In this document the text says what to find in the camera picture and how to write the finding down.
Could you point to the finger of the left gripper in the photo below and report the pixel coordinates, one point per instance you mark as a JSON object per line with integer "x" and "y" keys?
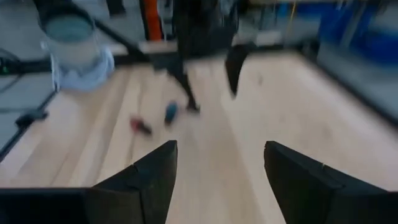
{"x": 236, "y": 68}
{"x": 185, "y": 84}

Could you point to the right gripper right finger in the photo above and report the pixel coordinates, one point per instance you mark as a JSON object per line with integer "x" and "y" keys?
{"x": 326, "y": 199}

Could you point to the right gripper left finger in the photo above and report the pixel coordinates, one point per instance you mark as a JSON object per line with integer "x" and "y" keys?
{"x": 140, "y": 199}

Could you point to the teal nail polish bottle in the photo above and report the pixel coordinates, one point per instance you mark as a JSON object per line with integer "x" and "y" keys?
{"x": 171, "y": 112}

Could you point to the red nail polish bottle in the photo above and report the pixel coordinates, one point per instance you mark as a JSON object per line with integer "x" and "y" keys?
{"x": 136, "y": 124}

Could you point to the orange pole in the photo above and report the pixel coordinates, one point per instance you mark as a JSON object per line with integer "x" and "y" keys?
{"x": 152, "y": 18}

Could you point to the white cylindrical container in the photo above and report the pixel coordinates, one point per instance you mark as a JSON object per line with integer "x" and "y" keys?
{"x": 68, "y": 46}

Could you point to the blue barrier panel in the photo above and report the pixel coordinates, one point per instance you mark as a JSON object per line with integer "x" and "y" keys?
{"x": 373, "y": 46}

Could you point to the black table edge bracket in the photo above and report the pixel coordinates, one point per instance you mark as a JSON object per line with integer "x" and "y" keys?
{"x": 31, "y": 116}

